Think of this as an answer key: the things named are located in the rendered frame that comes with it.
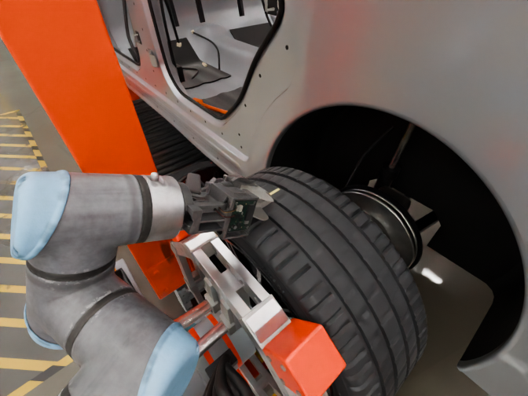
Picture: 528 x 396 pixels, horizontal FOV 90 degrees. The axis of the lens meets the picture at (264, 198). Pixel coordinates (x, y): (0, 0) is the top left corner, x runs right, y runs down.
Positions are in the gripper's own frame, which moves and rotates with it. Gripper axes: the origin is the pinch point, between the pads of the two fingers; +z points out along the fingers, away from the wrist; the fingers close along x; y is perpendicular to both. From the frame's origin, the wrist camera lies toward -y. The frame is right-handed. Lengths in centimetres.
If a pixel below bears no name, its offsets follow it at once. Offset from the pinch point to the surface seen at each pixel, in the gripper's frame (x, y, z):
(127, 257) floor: -102, -127, 20
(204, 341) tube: -26.9, 6.1, -10.9
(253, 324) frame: -15.3, 14.5, -9.4
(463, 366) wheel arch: -30, 41, 46
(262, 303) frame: -13.5, 13.0, -6.7
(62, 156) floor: -83, -287, 1
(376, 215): -4.2, 6.2, 43.8
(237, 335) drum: -32.5, 4.5, -0.2
